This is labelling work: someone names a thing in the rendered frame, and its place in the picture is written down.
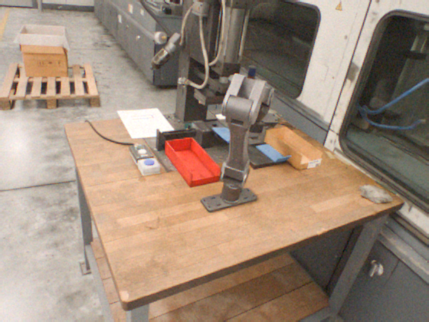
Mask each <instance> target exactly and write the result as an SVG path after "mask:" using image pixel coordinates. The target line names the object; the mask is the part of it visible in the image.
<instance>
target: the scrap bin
mask: <svg viewBox="0 0 429 322"><path fill-rule="evenodd" d="M165 154H166V156H167V157H168V158H169V160H170V161H171V162H172V165H173V166H174V167H175V168H176V169H177V170H178V173H179V174H180V175H181V176H182V178H183V179H184V180H185V181H186V183H187V184H188V186H189V187H190V188H193V187H196V186H203V185H206V184H209V183H213V182H218V181H219V176H220V172H221V168H220V167H219V166H218V164H217V163H216V162H214V161H213V160H212V159H211V157H210V156H209V155H208V154H207V153H206V152H205V151H204V150H203V148H201V147H200V146H199V145H198V143H197V142H196V141H194V139H193V138H192V137H191V138H185V139H180V140H170V141H166V142H165Z"/></svg>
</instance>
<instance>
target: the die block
mask: <svg viewBox="0 0 429 322"><path fill-rule="evenodd" d="M192 128H195V127H194V126H193V125H192ZM195 129H196V130H197V133H196V136H195V137H192V138H193V139H194V141H196V142H197V143H198V145H199V146H200V147H201V148H203V149H205V148H213V145H214V141H215V138H214V137H213V136H212V135H211V133H207V134H201V133H200V132H199V131H198V129H197V128H195Z"/></svg>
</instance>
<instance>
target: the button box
mask: <svg viewBox="0 0 429 322"><path fill-rule="evenodd" d="M84 122H88V123H89V124H90V125H91V126H92V128H93V130H94V131H95V132H96V133H97V134H98V135H99V136H101V137H103V138H104V139H105V140H109V141H110V142H112V143H113V142H114V143H119V144H124V145H132V146H129V154H130V155H131V156H132V158H133V159H134V162H135V163H136V165H138V161H139V160H141V159H150V158H153V155H152V153H151V152H150V150H149V148H147V146H146V144H145V143H144V144H135V143H126V142H117V141H115V140H111V139H109V138H107V137H105V136H103V135H101V134H100V133H99V131H98V130H96V129H95V128H94V127H93V124H92V123H91V122H90V121H89V120H85V121H84ZM137 146H143V147H144V149H145V150H146V154H140V153H139V149H137V148H136V147H137Z"/></svg>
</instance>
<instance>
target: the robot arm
mask: <svg viewBox="0 0 429 322"><path fill-rule="evenodd" d="M266 84H267V82H266V81H264V80H259V79H257V80H253V79H250V78H247V77H246V76H243V75H239V74H235V75H234V76H233V78H232V80H231V85H230V87H229V88H228V91H227V93H226V95H225V99H224V101H223V104H222V107H221V115H222V116H224V117H225V122H226V123H228V128H229V131H230V150H229V156H228V159H227V161H224V163H223V166H222V168H221V171H222V174H221V177H220V180H219V181H220V182H224V183H223V188H222V192H221V193H220V194H217V195H209V196H205V197H202V198H201V200H200V202H201V203H202V205H203V206H204V207H205V209H206V210H207V211H208V212H216V211H218V210H222V209H229V208H232V207H235V206H238V205H243V204H245V203H248V202H256V201H257V198H258V197H257V196H256V195H255V194H254V193H253V192H252V190H251V189H249V188H244V186H245V183H246V181H247V177H248V175H249V172H250V168H249V162H250V159H249V156H248V154H247V141H248V138H251V139H252V140H255V139H257V138H258V137H259V134H258V133H259V131H260V130H261V128H263V127H264V128H265V129H266V130H268V129H270V128H274V127H275V126H276V125H277V124H278V120H277V118H276V116H275V115H274V113H268V112H269V109H270V108H271V105H272V103H273V102H274V92H273V88H271V87H268V86H266ZM237 95H238V96H240V97H237ZM242 97H245V98H247V99H248V100H247V99H245V98H242ZM243 188H244V189H243Z"/></svg>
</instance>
